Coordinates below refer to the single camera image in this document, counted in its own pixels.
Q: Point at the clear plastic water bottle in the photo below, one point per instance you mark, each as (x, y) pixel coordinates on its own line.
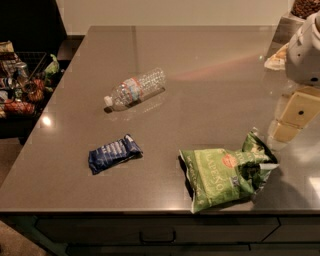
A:
(136, 89)

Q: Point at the blue rxbar wrapper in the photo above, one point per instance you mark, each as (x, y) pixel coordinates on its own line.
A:
(112, 154)

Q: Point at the dark drawer handle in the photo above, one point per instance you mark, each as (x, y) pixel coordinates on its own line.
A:
(161, 237)

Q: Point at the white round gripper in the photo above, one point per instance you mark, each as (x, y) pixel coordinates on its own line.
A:
(305, 55)

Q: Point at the pale snack packet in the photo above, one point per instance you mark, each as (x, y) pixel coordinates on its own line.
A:
(277, 61)

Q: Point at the bowl of nuts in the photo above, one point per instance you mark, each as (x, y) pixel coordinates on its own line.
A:
(304, 8)

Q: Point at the green jalapeno chip bag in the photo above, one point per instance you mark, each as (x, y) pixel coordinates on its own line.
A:
(218, 176)

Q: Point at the black wire snack basket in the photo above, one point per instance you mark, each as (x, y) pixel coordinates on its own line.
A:
(27, 81)

